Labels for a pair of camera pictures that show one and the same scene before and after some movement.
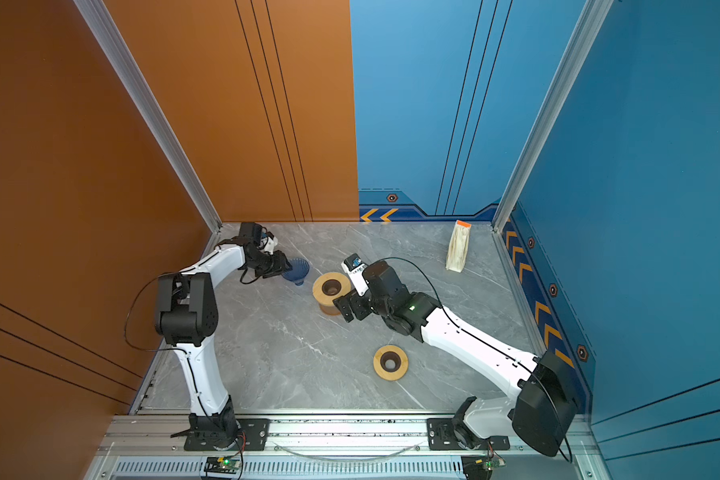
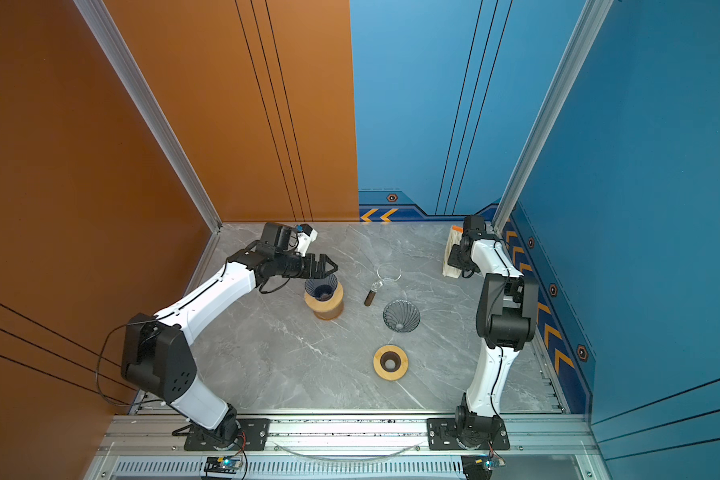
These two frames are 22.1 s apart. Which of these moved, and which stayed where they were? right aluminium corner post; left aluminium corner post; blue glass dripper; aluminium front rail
Moved: blue glass dripper
Stayed: left aluminium corner post; aluminium front rail; right aluminium corner post
